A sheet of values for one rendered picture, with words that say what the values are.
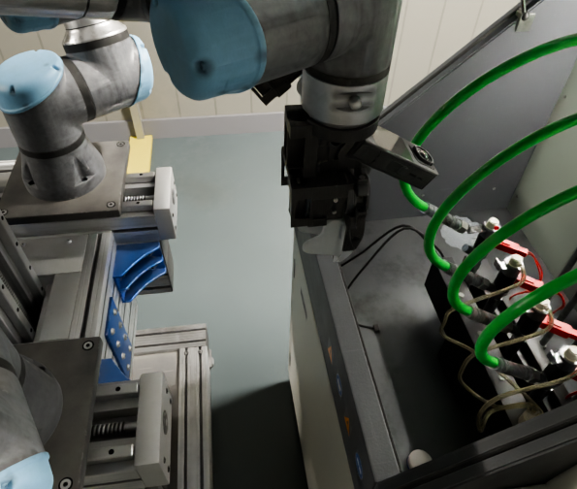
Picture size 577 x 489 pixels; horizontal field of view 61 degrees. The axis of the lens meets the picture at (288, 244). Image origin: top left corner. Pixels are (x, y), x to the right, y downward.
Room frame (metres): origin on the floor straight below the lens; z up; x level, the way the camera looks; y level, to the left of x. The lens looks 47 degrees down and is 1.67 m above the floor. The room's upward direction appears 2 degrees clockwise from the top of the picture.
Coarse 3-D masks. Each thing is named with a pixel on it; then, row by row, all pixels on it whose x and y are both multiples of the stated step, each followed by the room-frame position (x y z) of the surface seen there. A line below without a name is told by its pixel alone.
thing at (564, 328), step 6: (546, 318) 0.41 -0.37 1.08; (540, 324) 0.41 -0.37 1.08; (546, 324) 0.40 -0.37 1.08; (558, 324) 0.40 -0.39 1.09; (564, 324) 0.40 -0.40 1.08; (552, 330) 0.40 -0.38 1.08; (558, 330) 0.40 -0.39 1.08; (564, 330) 0.39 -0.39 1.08; (570, 330) 0.39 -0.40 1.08; (576, 330) 0.40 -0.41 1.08; (564, 336) 0.39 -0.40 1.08; (570, 336) 0.39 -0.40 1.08; (576, 336) 0.39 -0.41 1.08
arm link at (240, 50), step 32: (160, 0) 0.32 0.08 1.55; (192, 0) 0.31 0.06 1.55; (224, 0) 0.31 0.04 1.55; (256, 0) 0.32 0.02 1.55; (288, 0) 0.33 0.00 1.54; (320, 0) 0.34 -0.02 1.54; (160, 32) 0.32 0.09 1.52; (192, 32) 0.29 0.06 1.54; (224, 32) 0.30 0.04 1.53; (256, 32) 0.31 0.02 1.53; (288, 32) 0.32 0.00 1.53; (320, 32) 0.34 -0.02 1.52; (192, 64) 0.29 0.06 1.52; (224, 64) 0.29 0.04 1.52; (256, 64) 0.31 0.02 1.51; (288, 64) 0.33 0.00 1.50; (192, 96) 0.30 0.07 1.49
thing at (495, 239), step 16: (560, 192) 0.41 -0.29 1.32; (576, 192) 0.40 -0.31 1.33; (544, 208) 0.40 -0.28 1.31; (512, 224) 0.40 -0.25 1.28; (528, 224) 0.40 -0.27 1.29; (496, 240) 0.39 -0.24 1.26; (480, 256) 0.39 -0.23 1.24; (464, 272) 0.39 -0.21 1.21; (448, 288) 0.39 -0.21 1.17; (464, 304) 0.40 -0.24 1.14; (480, 320) 0.39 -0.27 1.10
